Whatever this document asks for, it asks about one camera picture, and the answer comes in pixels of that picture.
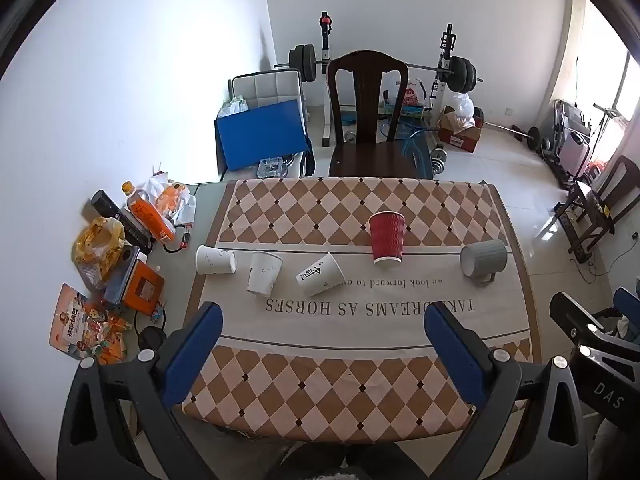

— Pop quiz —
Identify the grey ribbed mug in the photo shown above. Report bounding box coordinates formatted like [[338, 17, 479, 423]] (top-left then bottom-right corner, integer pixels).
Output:
[[459, 238, 509, 283]]

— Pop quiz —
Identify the white suitcase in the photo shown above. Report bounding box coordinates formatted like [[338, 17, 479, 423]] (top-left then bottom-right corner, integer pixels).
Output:
[[560, 132, 592, 171]]

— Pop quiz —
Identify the white barbell rack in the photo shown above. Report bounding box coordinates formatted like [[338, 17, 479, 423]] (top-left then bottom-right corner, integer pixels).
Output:
[[318, 10, 458, 149]]

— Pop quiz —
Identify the yellow plastic bag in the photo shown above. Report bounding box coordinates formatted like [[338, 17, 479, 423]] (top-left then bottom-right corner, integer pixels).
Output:
[[71, 217, 126, 292]]

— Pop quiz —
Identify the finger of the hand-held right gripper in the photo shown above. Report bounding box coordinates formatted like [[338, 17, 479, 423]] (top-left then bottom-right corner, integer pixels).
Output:
[[549, 291, 622, 357], [613, 287, 640, 346]]

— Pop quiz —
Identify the dark wooden chair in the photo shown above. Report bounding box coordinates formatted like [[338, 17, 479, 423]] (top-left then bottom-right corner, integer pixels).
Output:
[[326, 50, 434, 179]]

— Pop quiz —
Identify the orange snack packet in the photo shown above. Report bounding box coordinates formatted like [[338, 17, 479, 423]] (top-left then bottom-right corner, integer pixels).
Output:
[[48, 283, 134, 366]]

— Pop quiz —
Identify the brown checkered tablecloth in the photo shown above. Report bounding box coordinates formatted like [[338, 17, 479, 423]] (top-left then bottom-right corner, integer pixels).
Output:
[[181, 177, 534, 444]]

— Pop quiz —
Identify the orange drink bottle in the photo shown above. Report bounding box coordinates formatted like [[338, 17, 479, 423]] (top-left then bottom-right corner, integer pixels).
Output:
[[122, 181, 177, 244]]

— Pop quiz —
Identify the black barbell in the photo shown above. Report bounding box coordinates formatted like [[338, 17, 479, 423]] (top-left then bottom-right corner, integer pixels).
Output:
[[274, 44, 485, 94]]

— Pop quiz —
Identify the grey blue box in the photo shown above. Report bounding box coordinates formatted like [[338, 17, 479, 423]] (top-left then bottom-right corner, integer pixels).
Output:
[[101, 246, 149, 307]]

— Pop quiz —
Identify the orange box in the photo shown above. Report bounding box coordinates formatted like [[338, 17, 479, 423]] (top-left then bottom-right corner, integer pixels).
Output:
[[121, 262, 166, 314]]

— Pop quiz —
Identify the white plastic bag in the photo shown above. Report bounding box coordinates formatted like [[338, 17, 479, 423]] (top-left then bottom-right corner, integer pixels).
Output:
[[447, 92, 476, 128]]

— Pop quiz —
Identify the chrome dumbbell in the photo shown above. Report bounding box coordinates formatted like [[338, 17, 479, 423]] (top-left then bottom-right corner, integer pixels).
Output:
[[430, 143, 451, 175]]

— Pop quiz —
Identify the red cardboard box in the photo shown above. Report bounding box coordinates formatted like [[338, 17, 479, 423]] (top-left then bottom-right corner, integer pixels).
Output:
[[438, 105, 485, 154]]

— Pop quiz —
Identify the brown wooden chair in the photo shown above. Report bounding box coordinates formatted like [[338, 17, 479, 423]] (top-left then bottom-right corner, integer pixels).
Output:
[[554, 155, 640, 264]]

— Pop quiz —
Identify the clear plastic container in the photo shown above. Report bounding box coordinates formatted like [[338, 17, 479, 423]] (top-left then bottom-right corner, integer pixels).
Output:
[[255, 158, 290, 179]]

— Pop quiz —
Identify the white padded chair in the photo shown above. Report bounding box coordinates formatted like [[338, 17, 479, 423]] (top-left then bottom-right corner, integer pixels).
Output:
[[216, 70, 318, 183]]

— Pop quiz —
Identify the white paper cup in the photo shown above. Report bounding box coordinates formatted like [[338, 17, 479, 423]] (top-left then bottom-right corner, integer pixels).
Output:
[[246, 251, 284, 296], [195, 245, 237, 276]]

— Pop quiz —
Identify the blue board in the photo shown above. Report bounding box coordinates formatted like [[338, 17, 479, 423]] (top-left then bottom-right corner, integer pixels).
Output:
[[214, 99, 312, 172]]

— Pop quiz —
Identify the white cup with black calligraphy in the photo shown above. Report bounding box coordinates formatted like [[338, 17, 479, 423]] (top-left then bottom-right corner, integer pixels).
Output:
[[296, 252, 346, 298]]

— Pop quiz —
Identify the black cable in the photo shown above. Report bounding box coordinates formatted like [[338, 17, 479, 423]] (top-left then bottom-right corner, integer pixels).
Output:
[[161, 225, 196, 254]]

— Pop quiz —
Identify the small barbell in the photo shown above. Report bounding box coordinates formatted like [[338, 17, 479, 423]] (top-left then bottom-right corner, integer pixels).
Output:
[[482, 119, 542, 152]]

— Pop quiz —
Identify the red and white shopping bag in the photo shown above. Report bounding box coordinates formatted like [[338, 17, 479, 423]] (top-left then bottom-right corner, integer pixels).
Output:
[[380, 71, 432, 113]]

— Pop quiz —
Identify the white bag with orange snacks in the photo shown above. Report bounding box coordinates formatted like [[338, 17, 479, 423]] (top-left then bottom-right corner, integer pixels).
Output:
[[136, 172, 199, 226]]

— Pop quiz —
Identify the black cylinder bottle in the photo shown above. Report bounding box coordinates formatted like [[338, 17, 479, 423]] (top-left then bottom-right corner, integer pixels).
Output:
[[90, 189, 154, 255]]

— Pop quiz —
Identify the black round object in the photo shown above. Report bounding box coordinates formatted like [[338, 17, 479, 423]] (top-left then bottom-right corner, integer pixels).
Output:
[[137, 326, 167, 352]]

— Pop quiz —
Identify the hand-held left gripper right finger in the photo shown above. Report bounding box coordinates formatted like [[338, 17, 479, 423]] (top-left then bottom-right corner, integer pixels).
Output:
[[424, 301, 589, 480]]

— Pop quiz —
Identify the red ribbed paper cup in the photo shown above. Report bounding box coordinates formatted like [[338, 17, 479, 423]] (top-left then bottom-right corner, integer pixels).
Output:
[[369, 211, 406, 266]]

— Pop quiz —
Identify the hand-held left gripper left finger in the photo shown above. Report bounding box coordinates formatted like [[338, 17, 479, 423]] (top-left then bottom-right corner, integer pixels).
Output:
[[56, 301, 224, 480]]

